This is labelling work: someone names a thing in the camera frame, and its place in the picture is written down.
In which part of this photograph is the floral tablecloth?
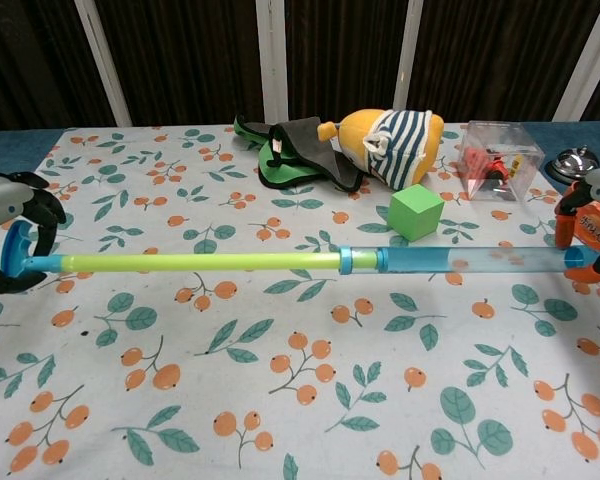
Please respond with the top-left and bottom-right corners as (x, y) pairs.
(0, 122), (600, 480)

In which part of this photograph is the clear box with red pieces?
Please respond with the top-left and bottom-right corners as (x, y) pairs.
(455, 119), (546, 204)

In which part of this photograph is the green blue toy stick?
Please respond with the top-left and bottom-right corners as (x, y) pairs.
(0, 221), (600, 278)

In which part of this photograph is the white frame post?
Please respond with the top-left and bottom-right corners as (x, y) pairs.
(257, 0), (289, 124)
(552, 0), (600, 121)
(393, 0), (426, 114)
(74, 0), (132, 127)

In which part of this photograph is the green felt piece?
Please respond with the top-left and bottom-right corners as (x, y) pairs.
(233, 114), (341, 190)

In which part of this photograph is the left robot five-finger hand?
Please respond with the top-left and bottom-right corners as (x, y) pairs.
(0, 171), (67, 295)

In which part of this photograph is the yellow plush toy striped shirt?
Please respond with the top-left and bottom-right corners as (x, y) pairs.
(317, 108), (446, 191)

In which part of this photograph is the green cube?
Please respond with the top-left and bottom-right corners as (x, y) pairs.
(387, 183), (446, 242)

